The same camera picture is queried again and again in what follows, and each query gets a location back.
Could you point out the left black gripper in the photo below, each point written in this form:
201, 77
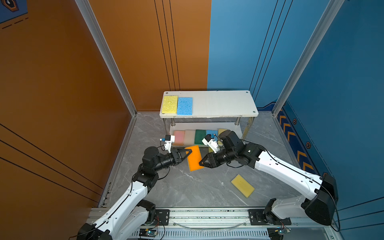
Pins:
175, 157

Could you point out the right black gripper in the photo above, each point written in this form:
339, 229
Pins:
212, 161

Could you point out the orange sponge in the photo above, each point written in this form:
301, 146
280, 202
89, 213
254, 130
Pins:
194, 158

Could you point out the white beige sponge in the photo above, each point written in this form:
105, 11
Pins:
189, 138

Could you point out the pink sponge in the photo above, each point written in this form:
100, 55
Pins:
179, 137

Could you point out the light blue sponge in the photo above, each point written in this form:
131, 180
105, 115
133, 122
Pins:
213, 133
185, 106

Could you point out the yellow green sponge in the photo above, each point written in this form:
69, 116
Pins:
170, 105

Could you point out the white two-tier shelf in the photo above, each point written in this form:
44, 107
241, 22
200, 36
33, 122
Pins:
214, 110

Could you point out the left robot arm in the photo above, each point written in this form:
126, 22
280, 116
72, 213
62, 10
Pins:
132, 210

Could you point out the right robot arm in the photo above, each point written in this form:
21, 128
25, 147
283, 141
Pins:
318, 195

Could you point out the left green circuit board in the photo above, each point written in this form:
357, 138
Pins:
148, 233

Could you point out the right circuit board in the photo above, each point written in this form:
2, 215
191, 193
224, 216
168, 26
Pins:
278, 233

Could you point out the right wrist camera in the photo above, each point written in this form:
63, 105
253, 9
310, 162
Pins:
210, 141

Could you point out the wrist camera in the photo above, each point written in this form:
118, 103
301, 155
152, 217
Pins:
210, 141
167, 142

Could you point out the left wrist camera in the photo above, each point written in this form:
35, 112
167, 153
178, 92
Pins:
167, 142

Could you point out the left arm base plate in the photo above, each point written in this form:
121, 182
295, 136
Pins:
162, 217

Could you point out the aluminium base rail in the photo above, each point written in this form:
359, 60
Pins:
233, 223

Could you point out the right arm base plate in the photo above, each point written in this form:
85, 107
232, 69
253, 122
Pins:
258, 218

